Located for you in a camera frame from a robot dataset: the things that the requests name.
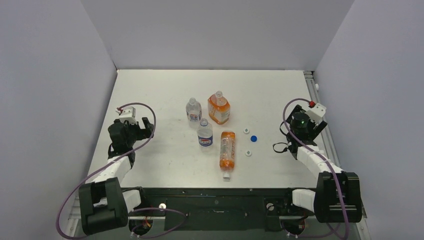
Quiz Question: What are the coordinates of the clear water bottle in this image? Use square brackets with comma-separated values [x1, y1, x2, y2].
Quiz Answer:
[185, 97, 202, 129]

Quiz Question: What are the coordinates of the small blue bottle cap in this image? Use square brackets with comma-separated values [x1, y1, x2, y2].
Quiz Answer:
[250, 135, 258, 142]

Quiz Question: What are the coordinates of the blue cap pepsi bottle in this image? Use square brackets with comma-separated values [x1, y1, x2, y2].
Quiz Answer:
[196, 118, 214, 150]

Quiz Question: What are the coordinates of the wide orange drink bottle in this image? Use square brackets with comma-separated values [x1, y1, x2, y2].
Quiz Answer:
[207, 91, 231, 125]

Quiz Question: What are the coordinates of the slim orange drink bottle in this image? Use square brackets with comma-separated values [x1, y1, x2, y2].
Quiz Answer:
[219, 130, 236, 182]

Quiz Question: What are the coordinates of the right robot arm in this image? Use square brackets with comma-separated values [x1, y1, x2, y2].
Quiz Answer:
[282, 102, 363, 223]

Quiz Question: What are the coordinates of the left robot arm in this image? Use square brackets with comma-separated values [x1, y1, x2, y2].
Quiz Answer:
[78, 117, 154, 236]

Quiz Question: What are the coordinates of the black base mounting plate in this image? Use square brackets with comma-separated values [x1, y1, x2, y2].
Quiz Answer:
[128, 187, 314, 237]

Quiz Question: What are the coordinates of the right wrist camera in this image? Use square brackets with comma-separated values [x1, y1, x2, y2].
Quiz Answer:
[305, 101, 327, 125]

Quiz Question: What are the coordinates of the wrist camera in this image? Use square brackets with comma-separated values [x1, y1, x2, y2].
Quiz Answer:
[305, 101, 327, 125]
[116, 106, 138, 125]

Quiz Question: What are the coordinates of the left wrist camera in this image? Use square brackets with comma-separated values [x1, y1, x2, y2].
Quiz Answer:
[116, 106, 138, 125]

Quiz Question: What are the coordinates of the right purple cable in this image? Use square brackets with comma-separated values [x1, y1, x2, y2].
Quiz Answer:
[280, 97, 350, 240]

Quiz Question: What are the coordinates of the purple cable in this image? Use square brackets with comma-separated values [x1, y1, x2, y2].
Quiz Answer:
[54, 102, 189, 240]
[280, 97, 350, 240]

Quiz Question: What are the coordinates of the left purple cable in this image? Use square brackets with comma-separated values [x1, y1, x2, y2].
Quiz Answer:
[54, 102, 189, 240]

